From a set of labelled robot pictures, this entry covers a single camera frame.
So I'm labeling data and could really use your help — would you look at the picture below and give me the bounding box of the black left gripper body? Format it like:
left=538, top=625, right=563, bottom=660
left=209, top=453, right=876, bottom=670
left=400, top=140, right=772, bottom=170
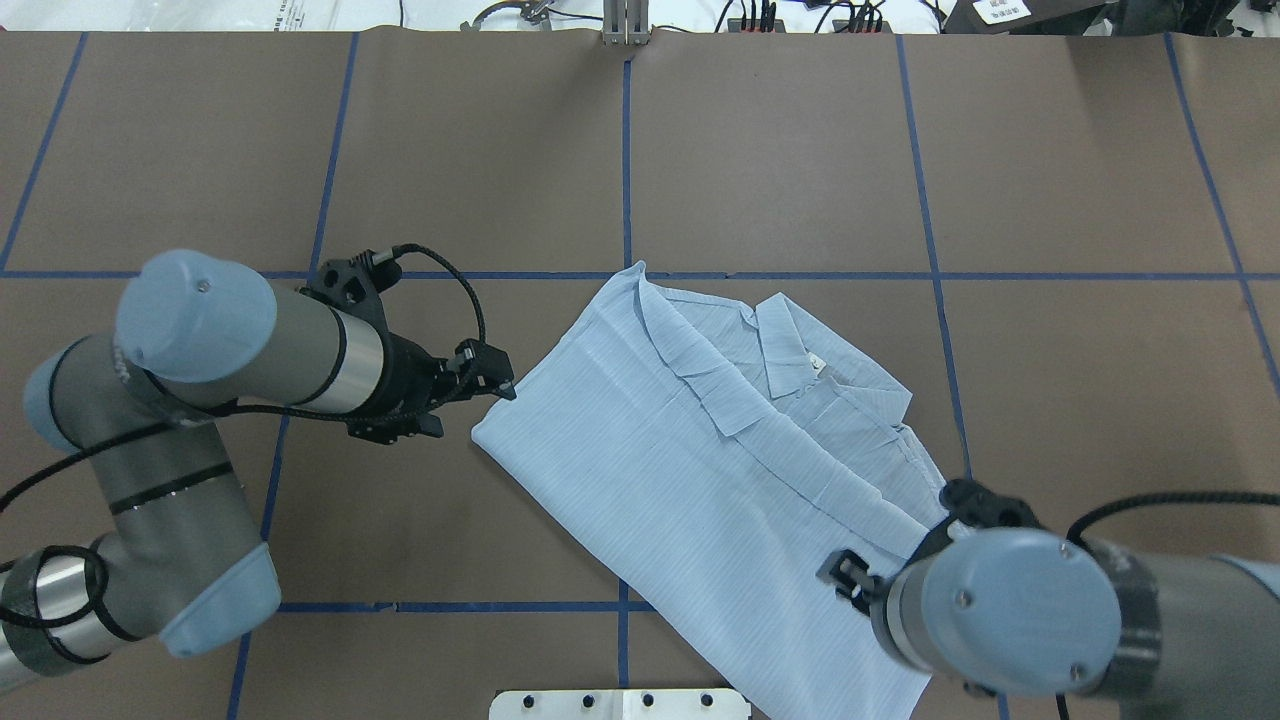
left=346, top=333, right=461, bottom=443

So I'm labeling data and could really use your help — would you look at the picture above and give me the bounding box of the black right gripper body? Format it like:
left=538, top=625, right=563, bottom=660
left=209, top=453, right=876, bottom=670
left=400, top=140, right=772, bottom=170
left=861, top=520, right=955, bottom=641

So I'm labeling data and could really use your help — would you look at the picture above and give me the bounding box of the light blue button shirt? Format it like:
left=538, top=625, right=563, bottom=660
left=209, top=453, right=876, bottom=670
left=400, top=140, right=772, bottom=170
left=472, top=263, right=945, bottom=719

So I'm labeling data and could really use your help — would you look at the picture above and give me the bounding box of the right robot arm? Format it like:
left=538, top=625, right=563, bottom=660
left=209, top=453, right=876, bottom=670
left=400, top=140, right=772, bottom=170
left=817, top=527, right=1279, bottom=719

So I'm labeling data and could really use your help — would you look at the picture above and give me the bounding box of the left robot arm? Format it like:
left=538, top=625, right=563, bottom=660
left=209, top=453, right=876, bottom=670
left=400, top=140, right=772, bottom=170
left=3, top=243, right=515, bottom=692

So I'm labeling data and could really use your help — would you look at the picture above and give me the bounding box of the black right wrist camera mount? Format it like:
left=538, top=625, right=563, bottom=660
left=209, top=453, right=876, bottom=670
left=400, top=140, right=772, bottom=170
left=940, top=478, right=1044, bottom=530

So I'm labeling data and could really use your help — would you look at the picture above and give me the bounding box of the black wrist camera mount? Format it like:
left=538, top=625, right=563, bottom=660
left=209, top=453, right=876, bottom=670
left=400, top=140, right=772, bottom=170
left=298, top=250, right=403, bottom=332
left=940, top=478, right=1044, bottom=530

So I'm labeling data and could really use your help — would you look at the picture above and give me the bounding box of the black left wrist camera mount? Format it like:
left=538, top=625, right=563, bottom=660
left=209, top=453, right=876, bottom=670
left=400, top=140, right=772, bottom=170
left=298, top=250, right=403, bottom=332

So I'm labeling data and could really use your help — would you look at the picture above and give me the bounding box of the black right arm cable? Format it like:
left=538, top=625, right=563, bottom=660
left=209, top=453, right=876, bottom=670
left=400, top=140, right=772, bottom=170
left=1056, top=489, right=1280, bottom=720

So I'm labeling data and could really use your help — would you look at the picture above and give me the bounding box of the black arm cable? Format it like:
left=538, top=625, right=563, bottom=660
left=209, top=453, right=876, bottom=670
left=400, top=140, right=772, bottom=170
left=0, top=243, right=486, bottom=661
left=1056, top=489, right=1280, bottom=720

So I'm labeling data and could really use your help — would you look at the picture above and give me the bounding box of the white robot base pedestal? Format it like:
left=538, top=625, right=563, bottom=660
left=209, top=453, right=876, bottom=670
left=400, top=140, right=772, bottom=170
left=488, top=688, right=753, bottom=719

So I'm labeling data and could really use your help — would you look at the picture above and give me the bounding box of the aluminium frame post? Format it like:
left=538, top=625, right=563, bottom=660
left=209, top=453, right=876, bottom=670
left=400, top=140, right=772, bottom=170
left=602, top=0, right=652, bottom=46

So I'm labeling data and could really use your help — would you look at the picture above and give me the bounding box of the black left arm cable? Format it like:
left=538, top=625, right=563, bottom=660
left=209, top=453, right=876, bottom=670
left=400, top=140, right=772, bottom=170
left=0, top=243, right=486, bottom=661

